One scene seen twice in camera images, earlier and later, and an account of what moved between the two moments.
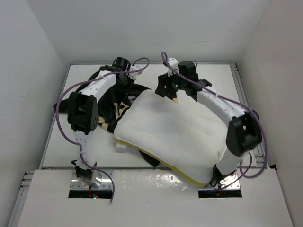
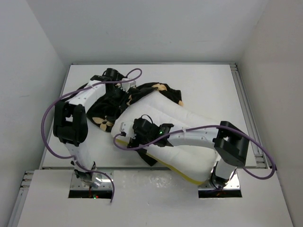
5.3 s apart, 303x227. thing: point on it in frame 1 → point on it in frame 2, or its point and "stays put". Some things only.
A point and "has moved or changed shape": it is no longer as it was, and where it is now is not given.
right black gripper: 162,82 → 134,142
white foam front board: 141,198 stays put
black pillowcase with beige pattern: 111,104 has moved or changed shape
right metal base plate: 228,182 stays put
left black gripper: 130,80 → 123,93
